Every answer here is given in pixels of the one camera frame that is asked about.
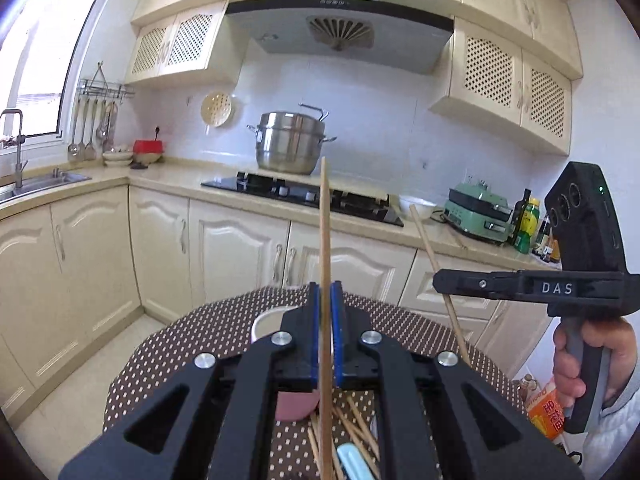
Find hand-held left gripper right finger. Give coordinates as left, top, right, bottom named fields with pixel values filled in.
left=330, top=282, right=586, bottom=480

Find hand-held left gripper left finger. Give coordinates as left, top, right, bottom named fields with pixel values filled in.
left=57, top=282, right=321, bottom=480

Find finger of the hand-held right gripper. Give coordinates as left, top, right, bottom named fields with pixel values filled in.
left=433, top=268, right=521, bottom=304

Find long light wooden chopstick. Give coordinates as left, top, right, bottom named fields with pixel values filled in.
left=409, top=204, right=472, bottom=366
left=319, top=156, right=335, bottom=480

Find pink cup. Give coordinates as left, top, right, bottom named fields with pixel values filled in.
left=251, top=306, right=321, bottom=422

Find pile of wooden chopsticks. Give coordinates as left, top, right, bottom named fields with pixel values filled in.
left=306, top=392, right=381, bottom=480

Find light blue knife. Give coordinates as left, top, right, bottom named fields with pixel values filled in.
left=336, top=441, right=382, bottom=480

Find person's right forearm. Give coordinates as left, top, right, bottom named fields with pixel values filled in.
left=582, top=360, right=640, bottom=480

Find person's right hand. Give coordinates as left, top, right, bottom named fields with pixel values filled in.
left=552, top=316, right=640, bottom=411

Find small sauce bottles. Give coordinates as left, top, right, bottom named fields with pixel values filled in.
left=531, top=214, right=562, bottom=264

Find green bottle yellow cap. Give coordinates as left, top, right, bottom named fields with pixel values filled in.
left=515, top=197, right=542, bottom=254

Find dark oil bottle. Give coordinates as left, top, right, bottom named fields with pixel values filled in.
left=510, top=188, right=532, bottom=246

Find green electric cooker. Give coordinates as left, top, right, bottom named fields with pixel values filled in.
left=442, top=179, right=514, bottom=246

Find white bowl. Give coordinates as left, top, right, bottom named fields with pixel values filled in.
left=398, top=194, right=437, bottom=221

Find orange package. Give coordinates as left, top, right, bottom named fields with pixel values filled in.
left=526, top=379, right=567, bottom=442

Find brown dotted tablecloth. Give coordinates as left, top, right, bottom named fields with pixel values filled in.
left=102, top=285, right=528, bottom=480

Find black gas stove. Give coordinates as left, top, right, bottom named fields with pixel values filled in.
left=200, top=171, right=405, bottom=228

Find cream lattice door cabinet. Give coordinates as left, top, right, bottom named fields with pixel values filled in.
left=124, top=0, right=247, bottom=87
left=429, top=16, right=574, bottom=157

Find steel steamer pot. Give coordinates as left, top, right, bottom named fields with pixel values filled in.
left=246, top=103, right=338, bottom=177

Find beige kitchen countertop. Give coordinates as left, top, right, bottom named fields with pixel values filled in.
left=0, top=156, right=562, bottom=275

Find cream base cabinets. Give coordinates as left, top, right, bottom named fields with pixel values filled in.
left=0, top=185, right=551, bottom=428

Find cream perforated colander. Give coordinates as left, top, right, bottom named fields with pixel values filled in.
left=200, top=90, right=235, bottom=127

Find red box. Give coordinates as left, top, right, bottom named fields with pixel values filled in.
left=132, top=138, right=165, bottom=157

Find steel serving spoon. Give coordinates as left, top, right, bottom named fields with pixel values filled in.
left=105, top=102, right=119, bottom=152

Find steel spatula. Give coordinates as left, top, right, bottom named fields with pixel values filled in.
left=82, top=100, right=97, bottom=162

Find grey range hood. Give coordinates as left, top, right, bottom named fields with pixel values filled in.
left=225, top=0, right=456, bottom=77

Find steel ladle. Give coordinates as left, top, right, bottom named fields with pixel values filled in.
left=67, top=97, right=82, bottom=162

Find steel sink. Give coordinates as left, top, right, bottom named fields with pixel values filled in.
left=0, top=169, right=94, bottom=206

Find steel faucet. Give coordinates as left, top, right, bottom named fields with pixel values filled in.
left=0, top=108, right=29, bottom=189

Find kitchen window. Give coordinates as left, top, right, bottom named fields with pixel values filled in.
left=0, top=0, right=117, bottom=137

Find steel wall utensil rack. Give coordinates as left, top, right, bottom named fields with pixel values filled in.
left=77, top=61, right=137, bottom=102

